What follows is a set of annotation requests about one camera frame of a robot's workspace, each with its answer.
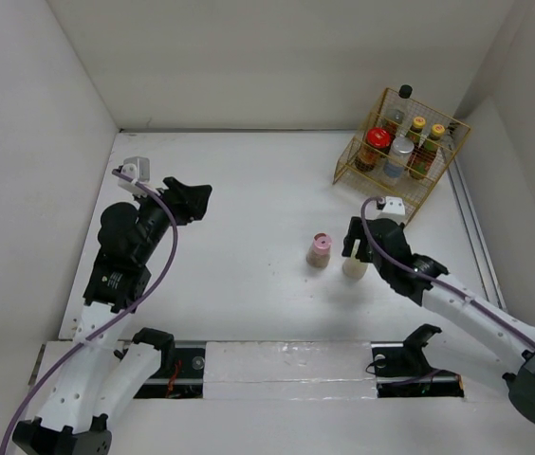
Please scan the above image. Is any pink-cap spice jar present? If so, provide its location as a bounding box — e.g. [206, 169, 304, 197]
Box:
[305, 232, 332, 268]

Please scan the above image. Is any silver-cap blue-label shaker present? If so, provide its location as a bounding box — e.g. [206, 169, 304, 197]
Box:
[382, 136, 414, 182]

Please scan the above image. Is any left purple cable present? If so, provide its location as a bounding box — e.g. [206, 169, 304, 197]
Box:
[0, 169, 179, 455]

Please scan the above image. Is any yellow wire basket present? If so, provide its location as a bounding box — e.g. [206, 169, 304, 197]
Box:
[333, 84, 471, 222]

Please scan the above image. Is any yellow-cap beige jar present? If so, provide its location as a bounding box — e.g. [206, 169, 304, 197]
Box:
[342, 241, 368, 281]

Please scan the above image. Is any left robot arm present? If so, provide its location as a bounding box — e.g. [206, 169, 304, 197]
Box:
[3, 171, 212, 454]

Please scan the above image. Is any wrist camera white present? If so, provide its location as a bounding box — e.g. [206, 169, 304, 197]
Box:
[376, 196, 406, 223]
[116, 156, 150, 194]

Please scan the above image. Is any tall black-cap glass bottle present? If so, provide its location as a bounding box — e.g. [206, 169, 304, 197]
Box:
[381, 84, 413, 140]

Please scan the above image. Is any yellow-cap sauce bottle front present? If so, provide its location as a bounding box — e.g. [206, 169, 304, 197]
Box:
[409, 123, 445, 180]

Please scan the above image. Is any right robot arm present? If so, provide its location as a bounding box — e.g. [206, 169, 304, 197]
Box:
[342, 217, 535, 424]

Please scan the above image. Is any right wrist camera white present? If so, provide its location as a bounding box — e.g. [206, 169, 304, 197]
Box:
[376, 196, 406, 223]

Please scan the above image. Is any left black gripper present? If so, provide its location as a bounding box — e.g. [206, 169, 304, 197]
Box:
[133, 176, 210, 264]

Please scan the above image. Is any red-cap dark sauce jar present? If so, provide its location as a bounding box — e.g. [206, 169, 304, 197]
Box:
[354, 127, 391, 173]

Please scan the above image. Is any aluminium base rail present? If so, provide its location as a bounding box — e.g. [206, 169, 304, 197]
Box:
[136, 341, 465, 401]

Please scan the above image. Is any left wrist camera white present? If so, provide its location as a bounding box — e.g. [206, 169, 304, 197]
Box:
[116, 156, 150, 194]

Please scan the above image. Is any yellow-cap sauce bottle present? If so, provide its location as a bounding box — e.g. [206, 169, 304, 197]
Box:
[406, 116, 426, 152]
[409, 123, 445, 180]

